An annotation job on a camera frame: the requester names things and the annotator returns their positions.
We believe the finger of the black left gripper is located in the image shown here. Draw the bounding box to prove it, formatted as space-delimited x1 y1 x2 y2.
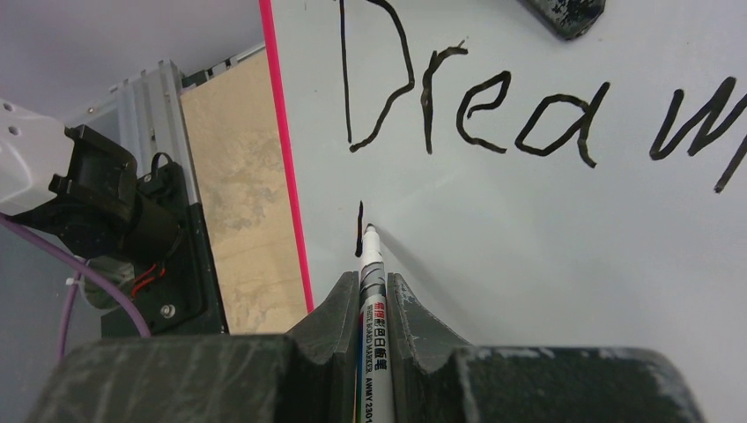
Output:
521 0 606 40

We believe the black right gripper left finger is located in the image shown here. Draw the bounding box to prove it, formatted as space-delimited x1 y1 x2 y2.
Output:
28 271 359 422

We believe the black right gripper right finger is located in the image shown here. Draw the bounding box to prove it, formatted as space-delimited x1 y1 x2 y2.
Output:
387 273 705 422

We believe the white whiteboard marker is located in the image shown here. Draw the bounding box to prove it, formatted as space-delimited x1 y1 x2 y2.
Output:
356 224 396 423

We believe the pink framed whiteboard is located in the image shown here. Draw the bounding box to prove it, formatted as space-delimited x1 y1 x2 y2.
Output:
262 1 746 422

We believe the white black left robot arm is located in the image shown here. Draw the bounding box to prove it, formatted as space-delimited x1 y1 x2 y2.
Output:
1 1 606 264

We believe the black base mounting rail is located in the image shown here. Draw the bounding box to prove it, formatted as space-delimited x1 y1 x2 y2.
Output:
99 152 230 338

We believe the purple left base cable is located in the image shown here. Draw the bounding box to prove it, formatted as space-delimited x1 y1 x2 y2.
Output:
56 279 83 363

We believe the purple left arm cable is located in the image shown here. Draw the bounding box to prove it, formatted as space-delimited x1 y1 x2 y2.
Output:
0 212 153 338

